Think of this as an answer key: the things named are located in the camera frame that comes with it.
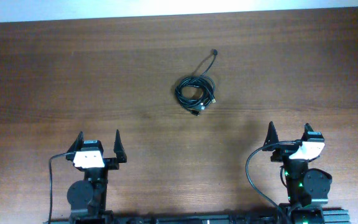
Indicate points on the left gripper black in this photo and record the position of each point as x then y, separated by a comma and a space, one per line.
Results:
112, 163

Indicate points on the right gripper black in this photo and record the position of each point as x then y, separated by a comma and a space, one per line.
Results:
283, 150

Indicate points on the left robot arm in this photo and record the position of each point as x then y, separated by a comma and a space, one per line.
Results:
87, 197

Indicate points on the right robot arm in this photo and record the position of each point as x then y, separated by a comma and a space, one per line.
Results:
307, 188

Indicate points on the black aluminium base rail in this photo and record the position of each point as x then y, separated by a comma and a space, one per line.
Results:
216, 218

